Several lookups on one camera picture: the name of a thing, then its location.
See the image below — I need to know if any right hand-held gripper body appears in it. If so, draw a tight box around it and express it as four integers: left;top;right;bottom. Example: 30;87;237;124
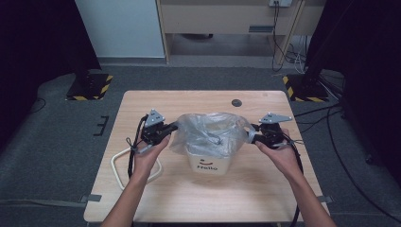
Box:
256;112;294;149

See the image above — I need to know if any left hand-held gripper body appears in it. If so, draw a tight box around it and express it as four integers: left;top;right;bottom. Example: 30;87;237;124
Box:
140;109;173;147

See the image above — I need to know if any grey plastic trash bag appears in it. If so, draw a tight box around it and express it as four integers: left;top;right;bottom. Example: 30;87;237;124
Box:
169;112;258;160

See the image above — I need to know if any white bin rim ring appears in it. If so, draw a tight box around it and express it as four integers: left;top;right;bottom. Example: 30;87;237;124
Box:
110;146;164;192

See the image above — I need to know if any person's right hand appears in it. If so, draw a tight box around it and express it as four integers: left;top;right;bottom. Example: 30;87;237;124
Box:
254;127;304;183

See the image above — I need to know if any person's left hand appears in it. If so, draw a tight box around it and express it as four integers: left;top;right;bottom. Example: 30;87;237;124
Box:
131;134;173;180

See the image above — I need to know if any black stand with striped base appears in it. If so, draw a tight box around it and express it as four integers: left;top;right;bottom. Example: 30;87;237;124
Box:
65;73;114;102
282;73;331;103

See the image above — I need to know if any grey desk label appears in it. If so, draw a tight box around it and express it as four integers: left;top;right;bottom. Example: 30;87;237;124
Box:
248;25;275;34

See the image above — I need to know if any light wooden desk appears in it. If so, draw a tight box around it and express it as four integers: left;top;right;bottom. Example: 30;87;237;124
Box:
155;0;327;66

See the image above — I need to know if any dark curtain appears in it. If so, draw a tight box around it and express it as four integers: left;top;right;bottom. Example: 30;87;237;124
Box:
0;0;102;147
304;0;401;187

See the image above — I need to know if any grey power strip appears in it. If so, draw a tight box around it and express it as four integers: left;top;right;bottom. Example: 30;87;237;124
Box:
268;0;293;8

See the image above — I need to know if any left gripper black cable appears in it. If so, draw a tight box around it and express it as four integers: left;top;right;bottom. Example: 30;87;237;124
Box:
125;114;149;180

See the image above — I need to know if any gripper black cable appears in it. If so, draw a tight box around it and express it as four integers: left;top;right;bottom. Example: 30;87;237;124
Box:
279;131;305;227
125;114;149;180

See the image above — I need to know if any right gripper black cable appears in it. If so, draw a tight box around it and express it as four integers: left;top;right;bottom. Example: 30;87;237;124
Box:
279;131;305;227

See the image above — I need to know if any long black floor cable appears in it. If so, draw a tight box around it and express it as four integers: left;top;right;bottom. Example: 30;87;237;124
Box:
325;103;401;223

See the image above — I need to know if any white cables bundle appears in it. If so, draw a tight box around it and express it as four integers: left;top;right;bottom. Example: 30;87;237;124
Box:
292;35;308;76

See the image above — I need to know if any black hanging power cable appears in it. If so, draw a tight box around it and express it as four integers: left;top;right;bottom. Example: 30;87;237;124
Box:
270;2;286;73

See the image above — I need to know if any black floor cable loop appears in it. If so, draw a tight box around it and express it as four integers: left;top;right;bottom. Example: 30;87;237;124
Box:
26;96;47;115

